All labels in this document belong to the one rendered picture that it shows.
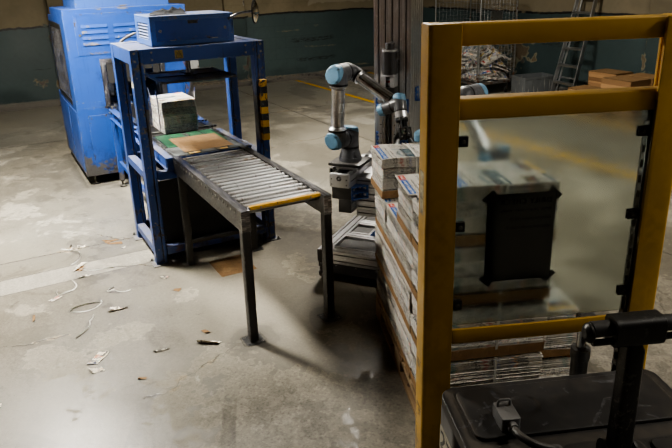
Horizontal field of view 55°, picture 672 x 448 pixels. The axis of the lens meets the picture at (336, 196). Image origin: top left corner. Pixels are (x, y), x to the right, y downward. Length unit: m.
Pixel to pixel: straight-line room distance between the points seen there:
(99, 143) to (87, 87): 0.57
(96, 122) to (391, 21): 3.70
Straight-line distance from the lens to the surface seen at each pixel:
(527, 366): 2.63
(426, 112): 1.76
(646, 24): 1.98
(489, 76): 11.19
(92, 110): 6.88
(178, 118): 5.41
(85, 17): 6.79
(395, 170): 3.41
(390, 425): 3.16
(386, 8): 4.15
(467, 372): 2.56
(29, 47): 11.92
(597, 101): 1.95
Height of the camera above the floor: 1.98
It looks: 19 degrees down
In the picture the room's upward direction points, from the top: 2 degrees counter-clockwise
